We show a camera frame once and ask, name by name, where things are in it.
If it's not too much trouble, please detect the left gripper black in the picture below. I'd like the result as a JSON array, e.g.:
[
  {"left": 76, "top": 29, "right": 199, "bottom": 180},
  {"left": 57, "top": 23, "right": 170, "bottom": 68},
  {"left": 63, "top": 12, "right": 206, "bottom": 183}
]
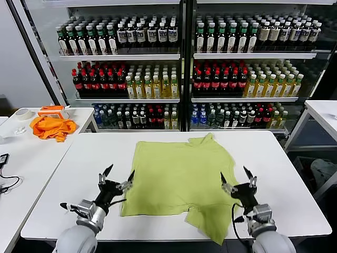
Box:
[{"left": 93, "top": 163, "right": 136, "bottom": 211}]

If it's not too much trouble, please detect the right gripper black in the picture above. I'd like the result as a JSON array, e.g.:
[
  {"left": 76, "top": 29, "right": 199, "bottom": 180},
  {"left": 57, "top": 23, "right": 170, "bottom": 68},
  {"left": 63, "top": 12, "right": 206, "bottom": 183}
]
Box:
[{"left": 220, "top": 165, "right": 261, "bottom": 215}]

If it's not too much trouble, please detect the light green T-shirt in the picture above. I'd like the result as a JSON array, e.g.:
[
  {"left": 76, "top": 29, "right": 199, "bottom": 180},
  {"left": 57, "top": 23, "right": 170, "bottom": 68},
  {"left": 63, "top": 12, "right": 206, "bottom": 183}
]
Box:
[{"left": 120, "top": 132, "right": 244, "bottom": 246}]

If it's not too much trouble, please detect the white metal shelf board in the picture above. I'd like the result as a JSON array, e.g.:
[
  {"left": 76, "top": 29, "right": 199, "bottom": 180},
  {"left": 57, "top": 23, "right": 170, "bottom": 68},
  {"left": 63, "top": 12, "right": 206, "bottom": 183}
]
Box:
[
  {"left": 75, "top": 98, "right": 181, "bottom": 103},
  {"left": 193, "top": 52, "right": 318, "bottom": 60},
  {"left": 190, "top": 128, "right": 287, "bottom": 133},
  {"left": 191, "top": 96, "right": 299, "bottom": 103},
  {"left": 98, "top": 128, "right": 181, "bottom": 132},
  {"left": 59, "top": 54, "right": 181, "bottom": 62}
]

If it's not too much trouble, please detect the dark storage bin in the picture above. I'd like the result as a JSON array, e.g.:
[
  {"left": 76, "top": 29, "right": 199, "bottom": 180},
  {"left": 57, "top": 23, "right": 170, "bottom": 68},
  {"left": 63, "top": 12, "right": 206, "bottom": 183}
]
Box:
[{"left": 293, "top": 155, "right": 337, "bottom": 196}]

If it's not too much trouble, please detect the white side table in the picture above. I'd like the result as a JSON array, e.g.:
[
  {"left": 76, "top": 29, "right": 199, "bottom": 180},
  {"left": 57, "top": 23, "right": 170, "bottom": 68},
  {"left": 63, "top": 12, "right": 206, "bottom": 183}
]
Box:
[
  {"left": 284, "top": 99, "right": 337, "bottom": 201},
  {"left": 0, "top": 106, "right": 95, "bottom": 253}
]

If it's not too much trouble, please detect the orange crumpled cloth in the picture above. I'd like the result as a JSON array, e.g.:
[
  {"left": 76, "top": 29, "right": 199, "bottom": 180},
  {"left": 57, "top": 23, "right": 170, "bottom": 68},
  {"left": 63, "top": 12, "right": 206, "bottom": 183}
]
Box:
[{"left": 29, "top": 115, "right": 79, "bottom": 143}]

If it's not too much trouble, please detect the grey cloth bundle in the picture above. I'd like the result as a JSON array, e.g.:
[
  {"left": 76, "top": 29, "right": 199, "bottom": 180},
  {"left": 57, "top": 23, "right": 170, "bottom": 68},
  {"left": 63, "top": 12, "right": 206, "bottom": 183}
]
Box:
[{"left": 310, "top": 159, "right": 337, "bottom": 182}]

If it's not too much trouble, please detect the yellow tea bottle white cap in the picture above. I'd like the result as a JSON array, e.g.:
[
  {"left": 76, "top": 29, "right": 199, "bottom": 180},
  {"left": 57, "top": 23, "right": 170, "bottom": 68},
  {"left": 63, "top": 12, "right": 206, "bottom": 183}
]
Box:
[
  {"left": 283, "top": 74, "right": 295, "bottom": 98},
  {"left": 152, "top": 75, "right": 162, "bottom": 99},
  {"left": 125, "top": 75, "right": 135, "bottom": 99},
  {"left": 292, "top": 74, "right": 304, "bottom": 97},
  {"left": 265, "top": 74, "right": 276, "bottom": 98},
  {"left": 255, "top": 74, "right": 266, "bottom": 98},
  {"left": 170, "top": 74, "right": 179, "bottom": 99},
  {"left": 246, "top": 74, "right": 257, "bottom": 98},
  {"left": 134, "top": 75, "right": 144, "bottom": 99},
  {"left": 274, "top": 74, "right": 286, "bottom": 98},
  {"left": 144, "top": 75, "right": 153, "bottom": 99},
  {"left": 161, "top": 75, "right": 171, "bottom": 99}
]

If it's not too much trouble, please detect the orange and white box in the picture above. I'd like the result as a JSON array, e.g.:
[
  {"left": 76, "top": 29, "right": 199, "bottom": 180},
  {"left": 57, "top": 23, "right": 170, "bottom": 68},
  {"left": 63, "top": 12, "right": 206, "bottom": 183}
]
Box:
[{"left": 37, "top": 104, "right": 71, "bottom": 120}]

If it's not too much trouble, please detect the cola bottle red cap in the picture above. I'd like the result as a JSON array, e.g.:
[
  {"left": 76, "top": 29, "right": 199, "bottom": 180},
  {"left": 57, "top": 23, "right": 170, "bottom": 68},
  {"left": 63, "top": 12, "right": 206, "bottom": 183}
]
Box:
[
  {"left": 220, "top": 70, "right": 230, "bottom": 93},
  {"left": 117, "top": 69, "right": 126, "bottom": 93},
  {"left": 238, "top": 70, "right": 248, "bottom": 93},
  {"left": 72, "top": 69, "right": 82, "bottom": 93},
  {"left": 202, "top": 70, "right": 212, "bottom": 93},
  {"left": 193, "top": 70, "right": 203, "bottom": 93},
  {"left": 99, "top": 69, "right": 109, "bottom": 93},
  {"left": 229, "top": 70, "right": 239, "bottom": 93},
  {"left": 90, "top": 69, "right": 100, "bottom": 93},
  {"left": 108, "top": 69, "right": 118, "bottom": 93},
  {"left": 81, "top": 69, "right": 92, "bottom": 93},
  {"left": 211, "top": 70, "right": 221, "bottom": 93}
]

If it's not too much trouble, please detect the beige masking tape roll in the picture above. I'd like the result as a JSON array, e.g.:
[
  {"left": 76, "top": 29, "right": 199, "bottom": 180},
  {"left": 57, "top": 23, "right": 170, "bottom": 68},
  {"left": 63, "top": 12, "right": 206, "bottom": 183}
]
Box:
[{"left": 14, "top": 108, "right": 34, "bottom": 121}]

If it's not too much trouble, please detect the dark bottle green neck label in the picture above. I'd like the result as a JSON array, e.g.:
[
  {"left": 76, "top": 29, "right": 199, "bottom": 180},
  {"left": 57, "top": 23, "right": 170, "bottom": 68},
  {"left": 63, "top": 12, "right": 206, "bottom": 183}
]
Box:
[
  {"left": 67, "top": 25, "right": 79, "bottom": 55},
  {"left": 217, "top": 22, "right": 227, "bottom": 53},
  {"left": 76, "top": 25, "right": 89, "bottom": 55},
  {"left": 228, "top": 22, "right": 239, "bottom": 53},
  {"left": 206, "top": 22, "right": 216, "bottom": 53},
  {"left": 239, "top": 22, "right": 250, "bottom": 53},
  {"left": 86, "top": 24, "right": 98, "bottom": 55},
  {"left": 249, "top": 22, "right": 259, "bottom": 53},
  {"left": 196, "top": 22, "right": 206, "bottom": 53},
  {"left": 57, "top": 25, "right": 70, "bottom": 55},
  {"left": 96, "top": 24, "right": 108, "bottom": 55},
  {"left": 107, "top": 24, "right": 118, "bottom": 55}
]

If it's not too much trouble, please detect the glass cabinet door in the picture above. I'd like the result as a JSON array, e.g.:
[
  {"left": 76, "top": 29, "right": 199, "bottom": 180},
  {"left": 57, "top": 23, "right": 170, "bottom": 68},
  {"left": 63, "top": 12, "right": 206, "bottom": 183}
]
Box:
[
  {"left": 302, "top": 0, "right": 337, "bottom": 100},
  {"left": 6, "top": 0, "right": 77, "bottom": 106}
]

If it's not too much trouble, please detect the dark bottle blue white label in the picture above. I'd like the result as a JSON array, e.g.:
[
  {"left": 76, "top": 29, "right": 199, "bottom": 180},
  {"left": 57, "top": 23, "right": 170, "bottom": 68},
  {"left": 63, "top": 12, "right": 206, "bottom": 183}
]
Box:
[
  {"left": 301, "top": 22, "right": 312, "bottom": 46},
  {"left": 126, "top": 23, "right": 137, "bottom": 50},
  {"left": 117, "top": 23, "right": 127, "bottom": 50},
  {"left": 157, "top": 22, "right": 168, "bottom": 50},
  {"left": 280, "top": 21, "right": 291, "bottom": 46},
  {"left": 167, "top": 22, "right": 178, "bottom": 50},
  {"left": 310, "top": 22, "right": 322, "bottom": 45},
  {"left": 136, "top": 22, "right": 147, "bottom": 50},
  {"left": 147, "top": 22, "right": 157, "bottom": 50},
  {"left": 291, "top": 21, "right": 302, "bottom": 46}
]

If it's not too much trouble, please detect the dark bottle beige label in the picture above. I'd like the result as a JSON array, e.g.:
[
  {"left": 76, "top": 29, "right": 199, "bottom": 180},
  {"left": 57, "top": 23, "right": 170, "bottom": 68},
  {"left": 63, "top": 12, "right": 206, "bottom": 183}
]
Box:
[
  {"left": 259, "top": 21, "right": 270, "bottom": 47},
  {"left": 269, "top": 21, "right": 281, "bottom": 47}
]

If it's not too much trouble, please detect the white beverage display cabinet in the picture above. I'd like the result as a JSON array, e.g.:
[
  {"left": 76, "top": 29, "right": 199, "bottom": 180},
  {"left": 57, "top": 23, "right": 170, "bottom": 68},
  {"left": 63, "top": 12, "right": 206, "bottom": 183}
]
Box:
[
  {"left": 188, "top": 0, "right": 319, "bottom": 134},
  {"left": 67, "top": 0, "right": 185, "bottom": 132}
]

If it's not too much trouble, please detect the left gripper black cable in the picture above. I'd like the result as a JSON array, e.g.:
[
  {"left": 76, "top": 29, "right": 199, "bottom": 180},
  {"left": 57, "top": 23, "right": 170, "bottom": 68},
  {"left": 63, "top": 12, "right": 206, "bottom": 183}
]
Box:
[{"left": 106, "top": 197, "right": 127, "bottom": 211}]

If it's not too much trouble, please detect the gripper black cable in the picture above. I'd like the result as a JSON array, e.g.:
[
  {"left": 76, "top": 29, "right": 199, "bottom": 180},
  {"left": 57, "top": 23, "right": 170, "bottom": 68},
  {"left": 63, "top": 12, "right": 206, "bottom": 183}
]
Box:
[
  {"left": 106, "top": 197, "right": 127, "bottom": 211},
  {"left": 231, "top": 201, "right": 255, "bottom": 253}
]

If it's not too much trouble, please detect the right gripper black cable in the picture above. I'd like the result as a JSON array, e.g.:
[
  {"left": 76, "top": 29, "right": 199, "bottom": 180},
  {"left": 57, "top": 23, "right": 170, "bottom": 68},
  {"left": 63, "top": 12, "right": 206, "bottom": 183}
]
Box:
[{"left": 231, "top": 201, "right": 255, "bottom": 253}]

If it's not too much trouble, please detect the right wrist camera silver box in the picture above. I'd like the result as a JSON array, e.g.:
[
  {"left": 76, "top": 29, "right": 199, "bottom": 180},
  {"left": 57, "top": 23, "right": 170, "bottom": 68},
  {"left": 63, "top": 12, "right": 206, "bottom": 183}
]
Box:
[{"left": 234, "top": 203, "right": 275, "bottom": 225}]

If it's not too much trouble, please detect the wrist camera silver box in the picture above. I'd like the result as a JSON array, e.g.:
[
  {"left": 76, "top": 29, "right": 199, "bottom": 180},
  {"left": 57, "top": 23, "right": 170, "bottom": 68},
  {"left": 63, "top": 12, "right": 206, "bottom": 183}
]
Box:
[
  {"left": 60, "top": 199, "right": 97, "bottom": 219},
  {"left": 234, "top": 203, "right": 275, "bottom": 225}
]

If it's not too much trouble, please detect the left wrist camera silver box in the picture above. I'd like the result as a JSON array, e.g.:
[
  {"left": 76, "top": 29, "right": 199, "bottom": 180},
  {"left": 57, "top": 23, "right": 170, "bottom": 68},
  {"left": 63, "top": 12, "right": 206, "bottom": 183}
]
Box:
[{"left": 60, "top": 199, "right": 97, "bottom": 219}]

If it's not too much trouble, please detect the thin black table cable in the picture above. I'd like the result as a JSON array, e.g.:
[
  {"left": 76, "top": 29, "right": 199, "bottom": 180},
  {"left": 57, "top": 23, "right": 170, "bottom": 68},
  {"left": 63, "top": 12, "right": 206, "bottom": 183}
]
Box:
[{"left": 0, "top": 163, "right": 21, "bottom": 194}]

